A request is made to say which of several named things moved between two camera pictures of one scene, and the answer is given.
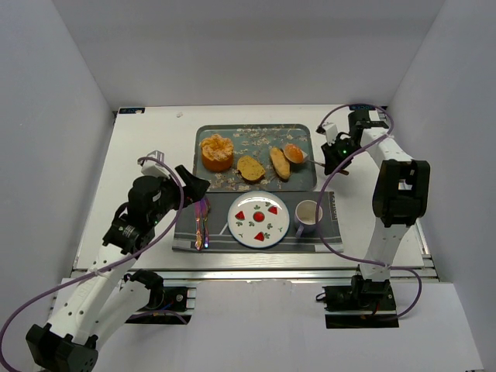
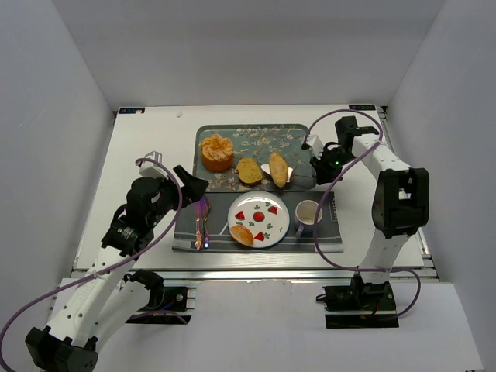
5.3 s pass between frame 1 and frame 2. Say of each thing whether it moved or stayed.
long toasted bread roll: moved
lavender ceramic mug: stayed
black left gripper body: stayed
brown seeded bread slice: stayed
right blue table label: stayed
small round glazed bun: moved
